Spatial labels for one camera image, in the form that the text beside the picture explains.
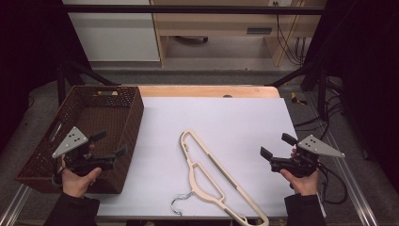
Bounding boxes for black horizontal bar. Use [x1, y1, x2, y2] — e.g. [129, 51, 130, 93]
[62, 4, 326, 15]

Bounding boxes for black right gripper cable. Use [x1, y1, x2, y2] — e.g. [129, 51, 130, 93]
[315, 161, 348, 205]

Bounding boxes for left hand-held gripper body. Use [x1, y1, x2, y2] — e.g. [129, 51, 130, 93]
[51, 125, 117, 177]

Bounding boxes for aluminium rail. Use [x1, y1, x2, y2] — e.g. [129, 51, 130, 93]
[0, 183, 32, 226]
[305, 93, 380, 226]

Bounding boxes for yellow and black tool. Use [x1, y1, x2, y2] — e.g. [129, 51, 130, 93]
[290, 91, 309, 106]

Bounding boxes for beige hanger with metal hook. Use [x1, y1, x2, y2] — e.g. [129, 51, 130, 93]
[170, 129, 270, 226]

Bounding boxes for bundle of black desk cables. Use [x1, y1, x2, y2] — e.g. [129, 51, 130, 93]
[273, 1, 308, 67]

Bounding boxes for black metal stand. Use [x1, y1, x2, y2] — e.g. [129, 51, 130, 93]
[56, 59, 121, 106]
[267, 59, 330, 121]

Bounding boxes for person's right hand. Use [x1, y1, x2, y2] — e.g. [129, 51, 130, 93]
[279, 169, 320, 197]

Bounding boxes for white cabinet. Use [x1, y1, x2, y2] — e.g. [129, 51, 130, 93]
[62, 0, 161, 63]

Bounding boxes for light wooden desk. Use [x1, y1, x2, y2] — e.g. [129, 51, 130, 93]
[150, 0, 327, 68]

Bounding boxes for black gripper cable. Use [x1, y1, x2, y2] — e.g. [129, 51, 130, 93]
[315, 161, 348, 205]
[51, 166, 66, 186]

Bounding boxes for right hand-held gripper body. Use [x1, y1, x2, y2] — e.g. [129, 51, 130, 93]
[270, 134, 346, 178]

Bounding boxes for person's left hand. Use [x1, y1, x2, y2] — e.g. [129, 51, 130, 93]
[60, 157, 104, 199]

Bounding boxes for black floor cables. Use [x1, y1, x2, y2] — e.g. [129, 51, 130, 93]
[294, 76, 346, 133]

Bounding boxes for dark curtain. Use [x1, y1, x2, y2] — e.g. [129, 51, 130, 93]
[302, 0, 399, 191]
[0, 0, 92, 152]

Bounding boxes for white table sheet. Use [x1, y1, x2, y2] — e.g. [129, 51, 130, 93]
[84, 96, 327, 219]

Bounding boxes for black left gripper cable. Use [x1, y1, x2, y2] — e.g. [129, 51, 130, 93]
[51, 166, 66, 186]

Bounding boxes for brown woven plastic basket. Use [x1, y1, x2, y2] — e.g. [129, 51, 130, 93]
[14, 85, 145, 195]

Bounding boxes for dark chair base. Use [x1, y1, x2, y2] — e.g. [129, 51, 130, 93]
[173, 35, 209, 44]

